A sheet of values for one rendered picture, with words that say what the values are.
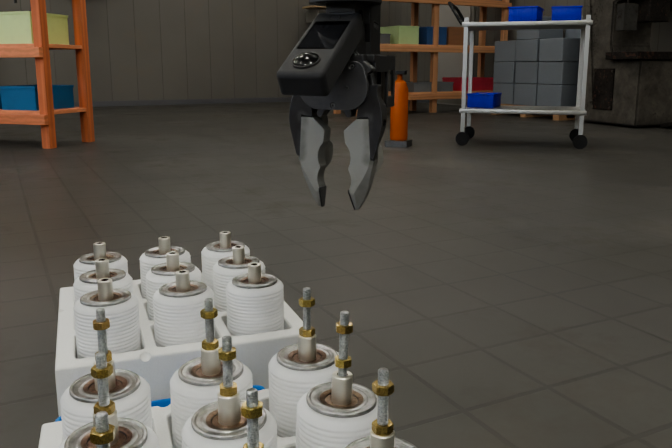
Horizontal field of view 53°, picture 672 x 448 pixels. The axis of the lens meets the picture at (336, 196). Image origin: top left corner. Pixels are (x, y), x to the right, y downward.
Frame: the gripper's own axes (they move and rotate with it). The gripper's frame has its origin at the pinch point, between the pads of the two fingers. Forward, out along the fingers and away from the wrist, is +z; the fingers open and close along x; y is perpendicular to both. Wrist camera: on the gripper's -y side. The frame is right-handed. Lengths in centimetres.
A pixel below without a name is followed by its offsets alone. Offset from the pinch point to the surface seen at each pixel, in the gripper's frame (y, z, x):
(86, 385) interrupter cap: -7.8, 22.4, 27.0
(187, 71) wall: 866, -2, 652
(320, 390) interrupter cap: 1.3, 22.1, 2.4
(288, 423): 4.6, 29.1, 8.1
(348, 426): -3.0, 22.9, -2.8
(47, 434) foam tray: -8.2, 29.7, 33.3
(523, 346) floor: 83, 48, -8
